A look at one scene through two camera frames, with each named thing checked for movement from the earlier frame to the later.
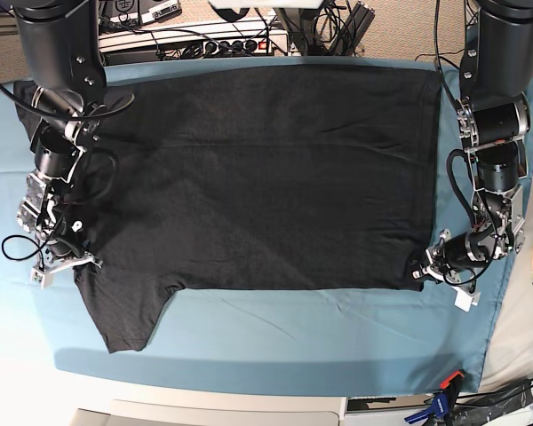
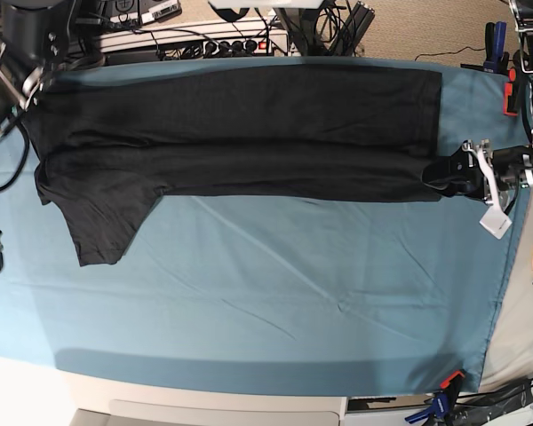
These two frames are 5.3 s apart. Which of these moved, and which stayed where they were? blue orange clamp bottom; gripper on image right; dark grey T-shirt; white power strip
Moved: gripper on image right; dark grey T-shirt
Stayed: white power strip; blue orange clamp bottom
